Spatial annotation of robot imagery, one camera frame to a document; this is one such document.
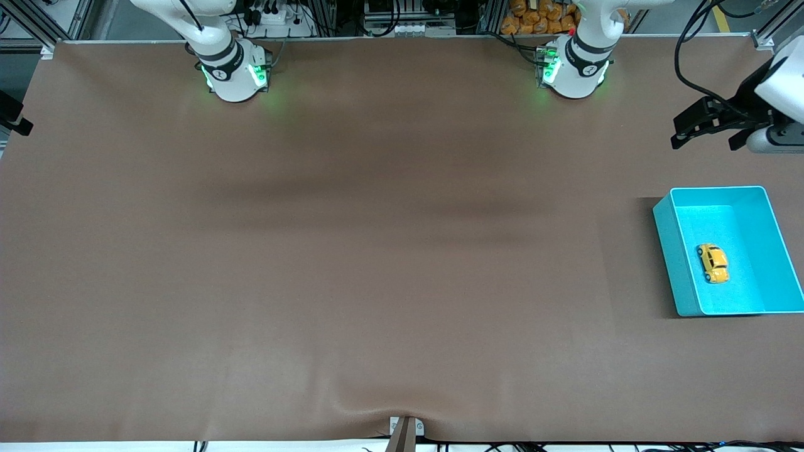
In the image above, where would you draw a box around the turquoise plastic bin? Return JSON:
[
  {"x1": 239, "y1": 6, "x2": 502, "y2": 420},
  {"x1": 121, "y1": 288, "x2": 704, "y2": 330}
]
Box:
[{"x1": 653, "y1": 186, "x2": 804, "y2": 317}]

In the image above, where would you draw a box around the yellow beetle toy car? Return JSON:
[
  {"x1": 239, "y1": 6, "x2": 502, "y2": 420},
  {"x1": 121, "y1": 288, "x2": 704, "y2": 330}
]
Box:
[{"x1": 696, "y1": 243, "x2": 731, "y2": 284}]

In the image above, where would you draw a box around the aluminium frame profile with bracket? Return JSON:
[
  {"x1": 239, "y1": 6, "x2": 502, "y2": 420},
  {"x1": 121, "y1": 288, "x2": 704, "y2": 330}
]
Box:
[{"x1": 751, "y1": 0, "x2": 804, "y2": 51}]

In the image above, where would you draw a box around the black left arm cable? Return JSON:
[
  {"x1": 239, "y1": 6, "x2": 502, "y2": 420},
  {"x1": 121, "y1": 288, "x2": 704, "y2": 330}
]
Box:
[{"x1": 674, "y1": 0, "x2": 776, "y2": 120}]

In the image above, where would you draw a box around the white power strip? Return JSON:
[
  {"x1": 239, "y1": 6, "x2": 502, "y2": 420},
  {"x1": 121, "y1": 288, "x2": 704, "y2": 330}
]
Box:
[{"x1": 242, "y1": 0, "x2": 315, "y2": 38}]

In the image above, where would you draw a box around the orange objects pile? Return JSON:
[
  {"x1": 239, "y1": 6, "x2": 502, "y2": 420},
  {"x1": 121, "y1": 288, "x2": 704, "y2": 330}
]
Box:
[{"x1": 501, "y1": 0, "x2": 579, "y2": 36}]

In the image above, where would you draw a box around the grey metal bracket plate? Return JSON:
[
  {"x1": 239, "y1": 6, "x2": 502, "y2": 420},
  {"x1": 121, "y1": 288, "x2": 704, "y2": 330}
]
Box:
[{"x1": 389, "y1": 416, "x2": 425, "y2": 438}]

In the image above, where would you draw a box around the brown camera pole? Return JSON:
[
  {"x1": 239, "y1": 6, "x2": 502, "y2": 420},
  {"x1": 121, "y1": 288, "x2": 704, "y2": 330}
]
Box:
[{"x1": 384, "y1": 417, "x2": 416, "y2": 452}]

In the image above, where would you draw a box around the brown table cloth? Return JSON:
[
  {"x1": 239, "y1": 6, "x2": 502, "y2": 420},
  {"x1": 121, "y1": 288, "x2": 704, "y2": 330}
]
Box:
[{"x1": 0, "y1": 35, "x2": 804, "y2": 443}]

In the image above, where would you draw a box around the black equipment rack unit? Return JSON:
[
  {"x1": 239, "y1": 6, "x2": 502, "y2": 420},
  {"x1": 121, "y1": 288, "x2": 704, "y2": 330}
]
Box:
[{"x1": 363, "y1": 0, "x2": 459, "y2": 37}]

